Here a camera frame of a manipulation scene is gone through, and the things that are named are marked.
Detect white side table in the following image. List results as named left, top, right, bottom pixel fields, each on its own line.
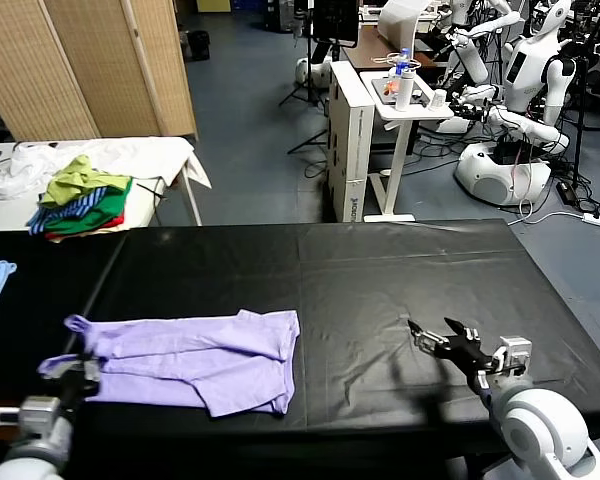
left=359, top=69, right=456, bottom=223

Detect tall white cardboard box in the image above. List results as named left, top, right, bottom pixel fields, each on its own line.
left=327, top=60, right=377, bottom=224

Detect lime green garment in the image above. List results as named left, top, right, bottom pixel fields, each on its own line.
left=39, top=154, right=132, bottom=210

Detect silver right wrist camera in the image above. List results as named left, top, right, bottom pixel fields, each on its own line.
left=489, top=335, right=534, bottom=379

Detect blue striped garment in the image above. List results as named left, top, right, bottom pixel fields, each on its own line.
left=26, top=187, right=107, bottom=237

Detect red garment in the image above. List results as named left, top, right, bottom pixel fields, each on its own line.
left=44, top=209, right=126, bottom=240

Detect white wheeled humanoid robot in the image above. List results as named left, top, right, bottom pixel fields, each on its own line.
left=433, top=0, right=582, bottom=207

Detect brown wooden desk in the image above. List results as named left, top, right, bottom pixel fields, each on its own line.
left=341, top=24, right=450, bottom=71

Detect white floor cable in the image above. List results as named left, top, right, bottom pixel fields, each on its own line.
left=508, top=199, right=587, bottom=226

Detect white folding table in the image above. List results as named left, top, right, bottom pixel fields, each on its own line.
left=0, top=137, right=205, bottom=234

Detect white thermos bottle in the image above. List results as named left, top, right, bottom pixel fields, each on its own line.
left=394, top=68, right=416, bottom=112

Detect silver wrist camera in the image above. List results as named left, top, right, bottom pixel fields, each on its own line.
left=489, top=335, right=534, bottom=379
left=0, top=396, right=64, bottom=437

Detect white sheet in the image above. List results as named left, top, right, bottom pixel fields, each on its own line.
left=50, top=137, right=213, bottom=190

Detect bamboo folding screen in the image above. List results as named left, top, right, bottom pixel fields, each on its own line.
left=0, top=0, right=200, bottom=144

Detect white wire loops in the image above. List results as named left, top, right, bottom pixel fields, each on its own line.
left=373, top=52, right=422, bottom=69

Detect large black table cover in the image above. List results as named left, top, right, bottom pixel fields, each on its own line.
left=54, top=218, right=600, bottom=454

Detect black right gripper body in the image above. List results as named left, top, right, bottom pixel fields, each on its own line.
left=434, top=343, right=497, bottom=392

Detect black pole stand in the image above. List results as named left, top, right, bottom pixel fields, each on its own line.
left=560, top=54, right=600, bottom=201

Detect beige garment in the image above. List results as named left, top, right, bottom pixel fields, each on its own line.
left=45, top=222, right=132, bottom=245

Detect black bin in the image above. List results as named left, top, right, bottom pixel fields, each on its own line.
left=188, top=29, right=212, bottom=62

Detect black monitor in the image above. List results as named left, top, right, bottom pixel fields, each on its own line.
left=313, top=0, right=361, bottom=50

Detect lavender t-shirt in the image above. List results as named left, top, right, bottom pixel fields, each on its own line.
left=37, top=308, right=301, bottom=419

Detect black tripod stand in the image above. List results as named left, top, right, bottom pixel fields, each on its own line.
left=279, top=0, right=328, bottom=109

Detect white curved shell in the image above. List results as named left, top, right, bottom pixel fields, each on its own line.
left=378, top=0, right=425, bottom=49

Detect small black table cover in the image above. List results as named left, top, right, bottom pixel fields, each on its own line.
left=0, top=230, right=128, bottom=407

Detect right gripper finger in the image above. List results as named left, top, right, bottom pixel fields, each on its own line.
left=407, top=319, right=450, bottom=355
left=443, top=317, right=481, bottom=347

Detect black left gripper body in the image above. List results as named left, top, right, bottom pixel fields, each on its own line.
left=57, top=382, right=91, bottom=419

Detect crumpled white garment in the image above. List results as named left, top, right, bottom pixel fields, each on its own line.
left=0, top=142, right=57, bottom=201

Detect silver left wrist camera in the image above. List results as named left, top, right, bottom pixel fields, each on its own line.
left=0, top=396, right=64, bottom=437

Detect small white robot base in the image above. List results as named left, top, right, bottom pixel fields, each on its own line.
left=294, top=54, right=335, bottom=91

